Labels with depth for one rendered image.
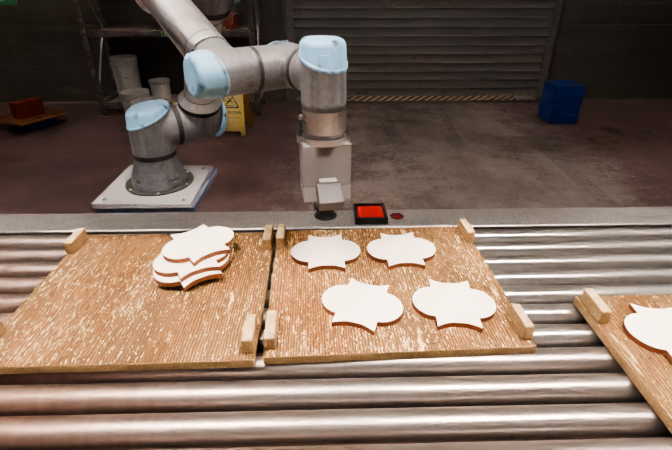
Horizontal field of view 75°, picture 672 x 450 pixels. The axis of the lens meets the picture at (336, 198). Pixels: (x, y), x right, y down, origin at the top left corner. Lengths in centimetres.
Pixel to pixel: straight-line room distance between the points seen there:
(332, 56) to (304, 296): 40
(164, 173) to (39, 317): 57
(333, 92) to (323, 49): 7
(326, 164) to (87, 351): 46
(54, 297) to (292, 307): 41
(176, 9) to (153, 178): 57
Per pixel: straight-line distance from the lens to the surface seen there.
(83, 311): 85
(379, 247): 88
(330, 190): 73
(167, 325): 77
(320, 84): 69
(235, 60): 73
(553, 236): 108
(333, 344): 69
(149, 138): 128
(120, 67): 546
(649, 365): 80
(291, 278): 81
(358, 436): 63
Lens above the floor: 143
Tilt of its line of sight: 27 degrees down
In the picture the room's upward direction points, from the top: straight up
